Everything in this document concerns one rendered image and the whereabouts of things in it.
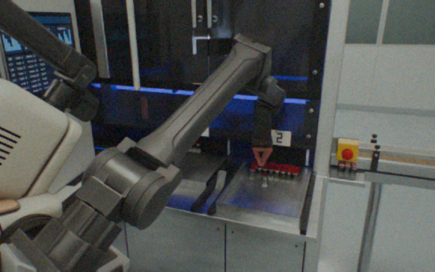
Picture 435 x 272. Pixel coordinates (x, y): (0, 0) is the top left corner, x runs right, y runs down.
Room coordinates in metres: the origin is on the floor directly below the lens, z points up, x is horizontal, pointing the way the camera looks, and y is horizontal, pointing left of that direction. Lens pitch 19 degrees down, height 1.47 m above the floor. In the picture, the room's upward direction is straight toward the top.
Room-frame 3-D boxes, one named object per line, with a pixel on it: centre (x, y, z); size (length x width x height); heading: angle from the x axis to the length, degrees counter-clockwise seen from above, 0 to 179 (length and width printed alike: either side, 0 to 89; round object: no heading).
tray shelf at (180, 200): (1.13, -0.03, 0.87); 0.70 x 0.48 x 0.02; 70
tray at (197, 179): (1.26, 0.10, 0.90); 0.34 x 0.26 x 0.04; 160
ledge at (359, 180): (1.20, -0.52, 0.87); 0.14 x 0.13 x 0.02; 160
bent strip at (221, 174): (1.04, 0.00, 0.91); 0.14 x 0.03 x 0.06; 159
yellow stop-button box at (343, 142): (1.17, -0.49, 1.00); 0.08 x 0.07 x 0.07; 160
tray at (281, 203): (1.04, -0.18, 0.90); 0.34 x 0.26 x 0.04; 160
